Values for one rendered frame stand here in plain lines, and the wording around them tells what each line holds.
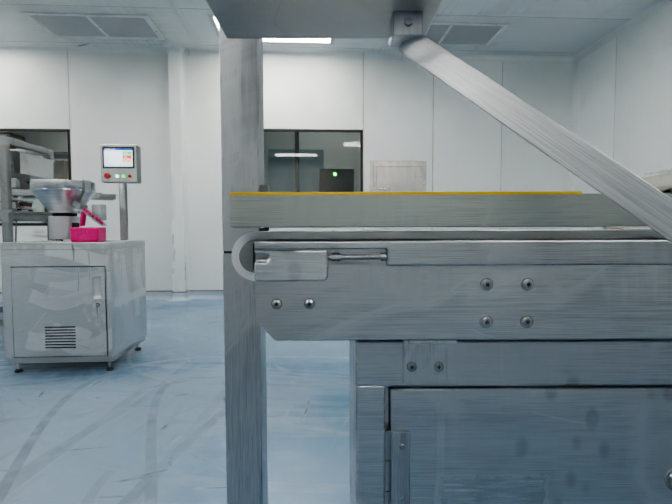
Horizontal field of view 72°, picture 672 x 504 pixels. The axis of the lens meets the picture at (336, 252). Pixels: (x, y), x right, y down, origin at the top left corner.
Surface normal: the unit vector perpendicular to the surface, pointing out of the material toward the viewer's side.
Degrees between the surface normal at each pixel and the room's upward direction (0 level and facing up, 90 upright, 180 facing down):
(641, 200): 87
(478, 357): 90
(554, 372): 90
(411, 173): 90
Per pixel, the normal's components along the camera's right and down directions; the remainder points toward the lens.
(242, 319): 0.00, 0.05
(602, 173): -0.55, 0.00
